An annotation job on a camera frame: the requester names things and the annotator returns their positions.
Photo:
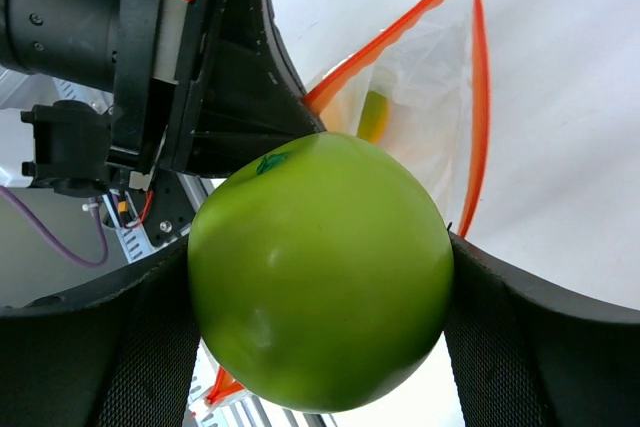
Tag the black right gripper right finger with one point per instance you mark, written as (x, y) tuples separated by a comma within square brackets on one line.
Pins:
[(527, 352)]

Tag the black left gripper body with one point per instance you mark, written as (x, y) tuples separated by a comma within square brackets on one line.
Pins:
[(138, 69)]

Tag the green apple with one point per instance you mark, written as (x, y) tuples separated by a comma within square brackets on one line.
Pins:
[(320, 274)]

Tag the clear zip bag orange zipper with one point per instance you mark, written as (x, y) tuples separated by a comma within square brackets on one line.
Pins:
[(432, 65)]

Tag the green yellow mango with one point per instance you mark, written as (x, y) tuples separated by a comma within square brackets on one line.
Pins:
[(374, 117)]

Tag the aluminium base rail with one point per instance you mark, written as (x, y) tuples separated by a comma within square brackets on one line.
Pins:
[(146, 224)]

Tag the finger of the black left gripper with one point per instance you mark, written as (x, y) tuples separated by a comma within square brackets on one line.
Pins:
[(238, 95)]

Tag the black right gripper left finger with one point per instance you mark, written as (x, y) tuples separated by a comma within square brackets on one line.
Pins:
[(116, 351)]

